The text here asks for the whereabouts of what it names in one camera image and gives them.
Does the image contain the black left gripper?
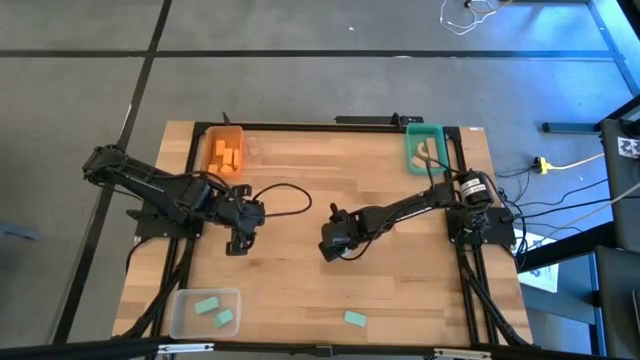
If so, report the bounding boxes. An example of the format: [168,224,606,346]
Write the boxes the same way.
[209,189,268,257]

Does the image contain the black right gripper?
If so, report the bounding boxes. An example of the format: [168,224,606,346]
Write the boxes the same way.
[318,202,369,263]

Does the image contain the clear plastic bin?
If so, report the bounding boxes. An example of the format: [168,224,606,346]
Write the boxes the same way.
[169,288,243,340]

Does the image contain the black crossbeam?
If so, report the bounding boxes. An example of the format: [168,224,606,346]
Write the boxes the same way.
[0,335,640,360]

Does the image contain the orange plastic bin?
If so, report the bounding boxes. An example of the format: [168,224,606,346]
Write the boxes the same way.
[203,124,246,180]

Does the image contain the green plastic bin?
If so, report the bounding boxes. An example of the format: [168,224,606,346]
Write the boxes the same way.
[404,122,450,177]

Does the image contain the white printed paper sheet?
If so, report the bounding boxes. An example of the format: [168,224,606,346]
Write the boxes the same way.
[514,227,560,294]

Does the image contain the grey-blue object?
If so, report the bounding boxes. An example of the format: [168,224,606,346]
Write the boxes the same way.
[0,222,41,245]

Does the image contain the black diagonal beam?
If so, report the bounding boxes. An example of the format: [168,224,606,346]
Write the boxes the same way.
[514,222,619,274]

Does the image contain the blue metal bar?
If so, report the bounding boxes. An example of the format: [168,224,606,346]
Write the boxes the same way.
[542,122,601,134]

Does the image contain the black seat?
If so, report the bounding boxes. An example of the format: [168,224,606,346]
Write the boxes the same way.
[592,244,640,360]

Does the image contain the black cart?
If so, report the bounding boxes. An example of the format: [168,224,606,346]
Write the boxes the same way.
[594,94,640,251]

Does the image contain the white printed tag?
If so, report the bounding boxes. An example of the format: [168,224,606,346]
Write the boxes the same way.
[617,136,640,160]

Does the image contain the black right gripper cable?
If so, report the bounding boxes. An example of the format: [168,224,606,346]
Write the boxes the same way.
[342,234,384,262]

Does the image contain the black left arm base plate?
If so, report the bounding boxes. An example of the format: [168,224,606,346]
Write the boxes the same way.
[127,207,207,240]

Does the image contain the silver metal bracket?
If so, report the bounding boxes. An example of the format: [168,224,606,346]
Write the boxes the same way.
[432,348,494,360]
[157,342,215,356]

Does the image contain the black cable bundle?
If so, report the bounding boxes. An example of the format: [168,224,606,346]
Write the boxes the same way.
[454,244,532,347]
[117,234,199,341]

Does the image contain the black aluminium table frame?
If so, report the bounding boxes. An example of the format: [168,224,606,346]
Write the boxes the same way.
[149,121,532,347]

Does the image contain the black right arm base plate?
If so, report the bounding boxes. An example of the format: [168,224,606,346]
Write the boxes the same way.
[446,205,516,247]

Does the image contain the yellow-white cable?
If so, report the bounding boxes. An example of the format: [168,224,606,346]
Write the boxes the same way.
[544,152,606,171]

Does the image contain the white floor cable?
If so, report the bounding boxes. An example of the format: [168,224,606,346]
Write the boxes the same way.
[439,0,501,37]

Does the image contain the black floor cables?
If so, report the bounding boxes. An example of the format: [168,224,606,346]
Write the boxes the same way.
[494,164,616,256]

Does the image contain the beige cable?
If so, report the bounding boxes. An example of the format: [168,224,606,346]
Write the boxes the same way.
[534,180,640,249]

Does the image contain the blue steel frame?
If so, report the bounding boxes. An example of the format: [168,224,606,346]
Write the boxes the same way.
[587,0,640,96]

